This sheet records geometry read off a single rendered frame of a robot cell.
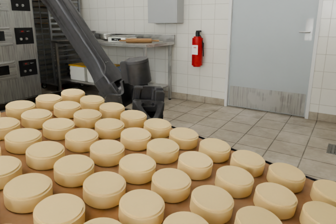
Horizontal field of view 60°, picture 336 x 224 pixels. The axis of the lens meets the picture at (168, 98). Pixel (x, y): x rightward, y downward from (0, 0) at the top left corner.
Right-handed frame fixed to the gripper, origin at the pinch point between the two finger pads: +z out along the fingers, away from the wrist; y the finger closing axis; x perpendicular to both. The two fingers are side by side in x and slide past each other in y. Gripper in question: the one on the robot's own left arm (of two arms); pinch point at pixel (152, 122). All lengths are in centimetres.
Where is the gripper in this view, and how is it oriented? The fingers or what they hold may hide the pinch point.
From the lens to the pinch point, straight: 57.7
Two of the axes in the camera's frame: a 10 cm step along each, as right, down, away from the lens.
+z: 1.9, 3.0, -9.4
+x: -9.8, -0.3, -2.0
